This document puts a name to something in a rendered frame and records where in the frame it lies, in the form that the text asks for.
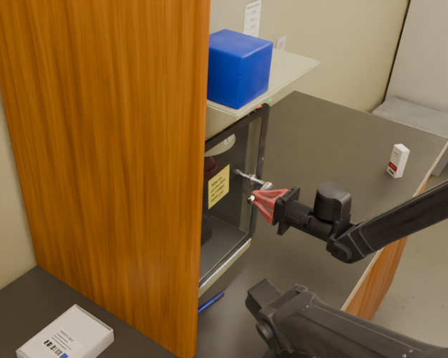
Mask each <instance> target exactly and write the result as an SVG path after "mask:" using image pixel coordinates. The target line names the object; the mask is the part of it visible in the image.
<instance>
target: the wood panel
mask: <svg viewBox="0 0 448 358"><path fill-rule="evenodd" d="M209 30H210V0H0V91H1V97H2V101H3V105H4V111H5V115H6V121H7V124H8V128H9V135H10V138H11V145H12V149H13V152H14V158H15V162H16V168H17V172H18V179H19V182H20V186H21V192H22V195H23V202H24V206H25V209H26V216H27V220H28V225H29V229H30V233H31V239H32V243H33V250H34V253H35V257H36V263H37V265H38V266H40V267H41V268H42V269H44V270H45V271H47V272H48V273H50V274H52V275H53V276H55V277H56V278H58V279H59V280H61V281H62V282H63V283H66V284H67V285H69V286H70V287H71V288H73V289H75V290H76V291H77V292H79V293H81V294H83V295H84V296H85V297H87V298H89V299H90V300H91V301H93V302H94V303H96V304H98V305H99V306H101V307H102V308H104V309H105V310H107V311H108V312H110V313H111V314H113V315H115V316H116V317H118V318H119V319H120V320H122V321H124V322H125V323H127V324H128V325H130V326H132V327H133V328H134V329H136V330H138V331H139V332H140V333H142V334H144V335H146V336H147V337H148V338H150V339H151V340H153V341H155V342H156V343H157V344H159V345H161V346H162V347H164V348H165V349H167V350H168V351H170V352H171V353H173V354H175V355H176V356H177V357H179V358H193V357H194V355H195V354H196V338H197V321H198V287H199V269H200V252H201V218H202V201H203V167H204V150H205V132H206V98H207V81H208V47H209Z"/></svg>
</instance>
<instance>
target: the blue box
mask: <svg viewBox="0 0 448 358"><path fill-rule="evenodd" d="M272 49H273V42H272V41H269V40H265V39H261V38H257V37H254V36H249V35H246V34H243V33H238V32H235V31H231V30H228V29H223V30H221V31H218V32H216V33H213V34H210V35H209V47H208V81H207V98H206V99H208V100H210V101H213V102H217V103H219V104H222V105H225V106H227V107H231V108H233V109H239V108H241V107H243V106H245V105H246V104H247V103H249V102H251V101H252V100H254V99H256V98H257V97H259V96H260V95H262V94H264V93H265V92H266V91H267V90H268V85H269V78H270V67H271V61H272Z"/></svg>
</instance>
